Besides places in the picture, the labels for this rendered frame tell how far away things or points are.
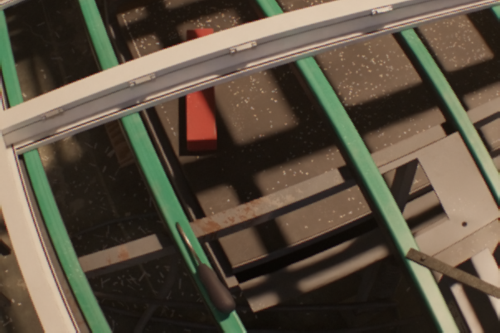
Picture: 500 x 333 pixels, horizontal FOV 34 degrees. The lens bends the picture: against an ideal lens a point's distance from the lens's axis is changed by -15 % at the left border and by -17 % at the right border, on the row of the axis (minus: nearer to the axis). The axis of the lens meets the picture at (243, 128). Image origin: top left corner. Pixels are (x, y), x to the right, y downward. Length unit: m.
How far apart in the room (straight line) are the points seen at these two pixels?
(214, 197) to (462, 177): 0.56
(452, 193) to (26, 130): 0.81
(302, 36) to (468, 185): 0.44
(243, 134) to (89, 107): 0.44
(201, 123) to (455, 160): 0.59
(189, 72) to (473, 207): 0.60
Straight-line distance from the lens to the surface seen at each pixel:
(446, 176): 1.66
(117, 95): 1.67
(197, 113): 1.97
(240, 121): 2.01
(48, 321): 1.42
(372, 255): 1.88
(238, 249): 1.84
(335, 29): 1.77
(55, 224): 1.58
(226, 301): 1.45
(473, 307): 1.72
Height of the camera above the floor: 2.22
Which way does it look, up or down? 55 degrees down
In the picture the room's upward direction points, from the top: straight up
